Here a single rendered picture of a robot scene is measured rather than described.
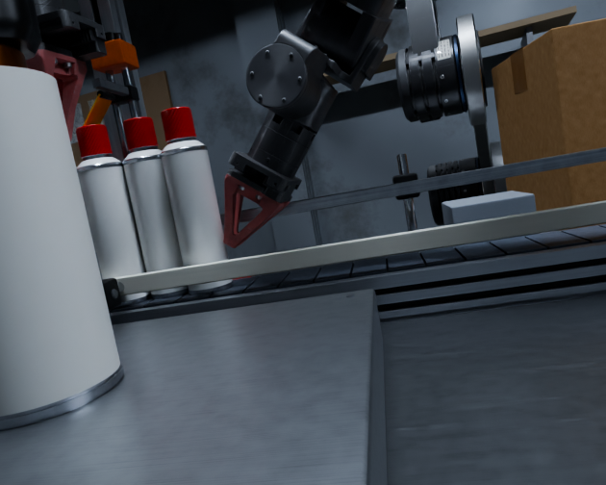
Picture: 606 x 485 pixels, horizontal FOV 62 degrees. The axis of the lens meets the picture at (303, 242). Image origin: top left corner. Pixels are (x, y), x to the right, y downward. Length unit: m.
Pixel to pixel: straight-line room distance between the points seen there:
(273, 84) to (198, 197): 0.16
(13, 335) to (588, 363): 0.35
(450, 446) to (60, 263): 0.23
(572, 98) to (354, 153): 2.80
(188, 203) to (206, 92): 3.41
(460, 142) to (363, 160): 0.63
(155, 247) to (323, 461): 0.43
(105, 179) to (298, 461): 0.45
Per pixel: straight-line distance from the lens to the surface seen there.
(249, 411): 0.25
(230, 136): 3.84
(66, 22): 0.50
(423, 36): 1.02
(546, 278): 0.53
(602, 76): 0.79
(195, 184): 0.56
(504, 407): 0.34
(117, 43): 0.70
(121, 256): 0.60
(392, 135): 3.45
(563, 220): 0.53
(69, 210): 0.32
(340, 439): 0.21
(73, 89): 0.54
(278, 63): 0.48
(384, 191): 0.58
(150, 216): 0.59
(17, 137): 0.31
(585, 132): 0.77
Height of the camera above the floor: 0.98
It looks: 6 degrees down
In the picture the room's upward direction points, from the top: 10 degrees counter-clockwise
